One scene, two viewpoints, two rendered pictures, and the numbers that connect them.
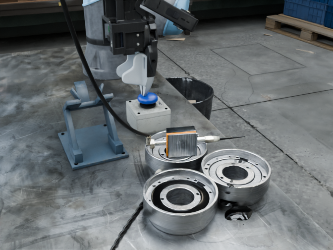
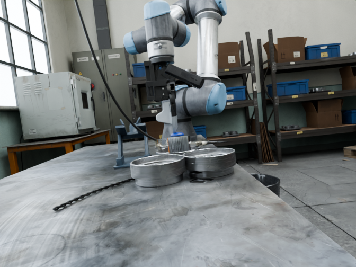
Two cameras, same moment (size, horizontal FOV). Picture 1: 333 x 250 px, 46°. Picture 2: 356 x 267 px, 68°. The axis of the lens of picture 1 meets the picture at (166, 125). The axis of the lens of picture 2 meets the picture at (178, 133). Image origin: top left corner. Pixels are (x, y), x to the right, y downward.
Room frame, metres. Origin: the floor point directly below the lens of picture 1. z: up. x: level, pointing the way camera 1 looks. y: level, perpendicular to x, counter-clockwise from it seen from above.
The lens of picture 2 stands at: (-0.01, -0.24, 0.93)
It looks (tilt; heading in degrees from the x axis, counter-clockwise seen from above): 5 degrees down; 21
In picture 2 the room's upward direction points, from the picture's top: 6 degrees counter-clockwise
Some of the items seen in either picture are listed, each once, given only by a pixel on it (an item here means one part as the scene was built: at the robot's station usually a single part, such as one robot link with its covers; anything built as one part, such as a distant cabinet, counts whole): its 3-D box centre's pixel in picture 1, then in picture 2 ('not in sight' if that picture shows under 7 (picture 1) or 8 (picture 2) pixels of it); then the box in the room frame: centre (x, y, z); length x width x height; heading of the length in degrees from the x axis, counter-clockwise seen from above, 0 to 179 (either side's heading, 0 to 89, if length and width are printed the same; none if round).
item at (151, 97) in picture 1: (147, 105); (177, 141); (0.70, 0.04, 0.84); 0.04 x 0.04 x 0.05
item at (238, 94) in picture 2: not in sight; (226, 95); (4.24, 0.50, 1.11); 0.52 x 0.38 x 0.22; 112
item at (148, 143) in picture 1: (195, 139); (190, 144); (0.56, -0.05, 0.85); 0.17 x 0.02 x 0.04; 99
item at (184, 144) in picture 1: (181, 143); (178, 145); (0.55, -0.02, 0.85); 0.05 x 0.02 x 0.04; 99
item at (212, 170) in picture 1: (234, 177); not in sight; (0.50, -0.11, 0.82); 0.08 x 0.08 x 0.02
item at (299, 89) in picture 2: not in sight; (287, 89); (4.60, -0.41, 1.11); 0.52 x 0.38 x 0.22; 112
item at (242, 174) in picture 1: (234, 177); (209, 162); (0.50, -0.11, 0.82); 0.10 x 0.10 x 0.04
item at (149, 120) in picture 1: (147, 113); not in sight; (0.71, 0.04, 0.82); 0.08 x 0.07 x 0.05; 22
